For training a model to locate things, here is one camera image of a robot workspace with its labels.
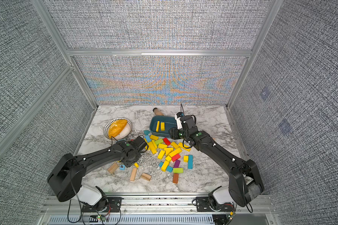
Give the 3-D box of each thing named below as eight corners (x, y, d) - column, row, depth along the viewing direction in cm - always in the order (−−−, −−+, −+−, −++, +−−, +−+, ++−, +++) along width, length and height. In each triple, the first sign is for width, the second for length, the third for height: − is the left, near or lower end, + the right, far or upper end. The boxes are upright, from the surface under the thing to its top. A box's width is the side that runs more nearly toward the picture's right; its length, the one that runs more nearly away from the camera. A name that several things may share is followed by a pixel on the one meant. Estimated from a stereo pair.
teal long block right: (187, 168, 88) (188, 167, 86) (188, 156, 93) (188, 154, 91) (192, 169, 88) (193, 168, 86) (192, 156, 93) (193, 154, 91)
